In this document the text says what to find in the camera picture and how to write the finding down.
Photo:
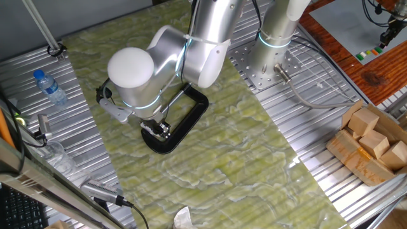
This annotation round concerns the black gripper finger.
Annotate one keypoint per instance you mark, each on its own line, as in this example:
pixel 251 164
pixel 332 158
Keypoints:
pixel 164 130
pixel 155 132

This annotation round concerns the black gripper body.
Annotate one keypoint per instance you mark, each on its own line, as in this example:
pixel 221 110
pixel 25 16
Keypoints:
pixel 154 123

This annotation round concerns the black C-clamp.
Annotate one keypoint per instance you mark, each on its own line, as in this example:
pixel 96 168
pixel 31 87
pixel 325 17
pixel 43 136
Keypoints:
pixel 190 121

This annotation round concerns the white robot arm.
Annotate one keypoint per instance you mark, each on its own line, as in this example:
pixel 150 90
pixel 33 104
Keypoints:
pixel 136 86

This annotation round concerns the green marble pattern mat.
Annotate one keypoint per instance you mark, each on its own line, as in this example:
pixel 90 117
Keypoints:
pixel 222 159

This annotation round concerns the white ribbed device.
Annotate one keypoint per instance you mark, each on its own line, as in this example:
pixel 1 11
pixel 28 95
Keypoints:
pixel 98 191

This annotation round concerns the white zip tie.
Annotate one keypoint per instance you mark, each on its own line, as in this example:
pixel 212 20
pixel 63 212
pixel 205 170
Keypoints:
pixel 203 40

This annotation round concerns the clear plastic cup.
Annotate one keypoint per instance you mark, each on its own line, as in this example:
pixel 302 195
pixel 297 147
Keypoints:
pixel 58 157

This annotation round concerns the blue label water bottle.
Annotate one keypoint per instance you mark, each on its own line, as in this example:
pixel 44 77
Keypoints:
pixel 51 87

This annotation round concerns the black and metal tool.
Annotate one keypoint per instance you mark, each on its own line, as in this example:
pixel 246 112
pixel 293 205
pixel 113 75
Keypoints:
pixel 43 127

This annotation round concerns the tan cardboard box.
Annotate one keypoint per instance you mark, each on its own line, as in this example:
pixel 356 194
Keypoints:
pixel 57 226

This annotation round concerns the orange stick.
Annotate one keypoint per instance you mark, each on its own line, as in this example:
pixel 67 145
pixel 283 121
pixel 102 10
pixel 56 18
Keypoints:
pixel 5 130

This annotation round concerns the black keyboard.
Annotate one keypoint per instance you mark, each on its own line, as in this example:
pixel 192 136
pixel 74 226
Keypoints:
pixel 19 213

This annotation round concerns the light wooden block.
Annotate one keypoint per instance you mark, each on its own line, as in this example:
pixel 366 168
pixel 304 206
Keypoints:
pixel 362 122
pixel 374 144
pixel 354 135
pixel 394 157

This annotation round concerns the brown wooden item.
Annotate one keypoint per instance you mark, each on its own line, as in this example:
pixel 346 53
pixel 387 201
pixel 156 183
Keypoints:
pixel 353 159

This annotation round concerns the grey brick baseplate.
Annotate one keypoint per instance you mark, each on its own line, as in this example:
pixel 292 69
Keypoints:
pixel 343 25

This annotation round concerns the green toy brick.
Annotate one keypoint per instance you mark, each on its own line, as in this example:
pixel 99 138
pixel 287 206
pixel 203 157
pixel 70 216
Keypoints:
pixel 378 50
pixel 359 57

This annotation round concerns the white toy brick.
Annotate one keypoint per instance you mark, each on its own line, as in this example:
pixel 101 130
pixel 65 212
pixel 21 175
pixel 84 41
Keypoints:
pixel 363 54

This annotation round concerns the brown wooden table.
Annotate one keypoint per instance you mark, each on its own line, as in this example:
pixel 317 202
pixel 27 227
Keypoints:
pixel 375 79

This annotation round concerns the orange toy brick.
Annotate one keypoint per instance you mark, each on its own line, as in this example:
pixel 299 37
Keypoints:
pixel 375 52

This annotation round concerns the aluminium profile bar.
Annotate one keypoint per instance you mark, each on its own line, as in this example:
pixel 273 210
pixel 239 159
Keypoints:
pixel 391 206

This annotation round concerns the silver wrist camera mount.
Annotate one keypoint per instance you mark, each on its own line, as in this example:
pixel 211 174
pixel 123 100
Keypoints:
pixel 116 112

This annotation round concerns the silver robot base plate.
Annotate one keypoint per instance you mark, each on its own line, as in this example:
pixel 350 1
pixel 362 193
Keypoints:
pixel 257 81

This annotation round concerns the aluminium desk rail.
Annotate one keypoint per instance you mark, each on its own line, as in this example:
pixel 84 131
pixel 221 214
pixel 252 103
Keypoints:
pixel 38 184

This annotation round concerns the aluminium frame pole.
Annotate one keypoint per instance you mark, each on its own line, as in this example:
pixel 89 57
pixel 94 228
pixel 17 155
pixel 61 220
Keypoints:
pixel 39 23

